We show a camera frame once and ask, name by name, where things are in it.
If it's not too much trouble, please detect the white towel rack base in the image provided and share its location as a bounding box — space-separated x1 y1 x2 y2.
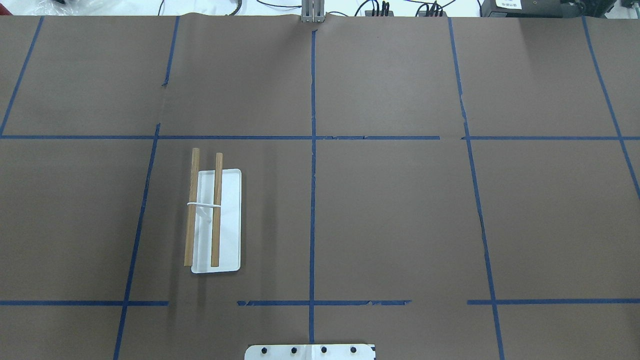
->
190 169 242 274

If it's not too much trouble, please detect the short wooden rack rod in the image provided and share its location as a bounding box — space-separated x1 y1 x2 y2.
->
210 152 224 267

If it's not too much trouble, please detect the long wooden rack rod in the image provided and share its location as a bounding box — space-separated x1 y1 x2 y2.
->
183 148 201 267

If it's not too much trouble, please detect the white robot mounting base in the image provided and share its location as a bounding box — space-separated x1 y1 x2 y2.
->
244 343 377 360

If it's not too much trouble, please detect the black device with label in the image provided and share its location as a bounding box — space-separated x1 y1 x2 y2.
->
480 0 616 19

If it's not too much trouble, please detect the white wire rack bracket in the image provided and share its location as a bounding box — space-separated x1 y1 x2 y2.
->
186 202 221 223

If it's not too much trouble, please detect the grey metal camera post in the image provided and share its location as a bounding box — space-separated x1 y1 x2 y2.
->
301 0 326 23

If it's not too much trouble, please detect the black cable hub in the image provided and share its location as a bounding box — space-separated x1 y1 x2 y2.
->
414 0 446 18
356 0 393 18

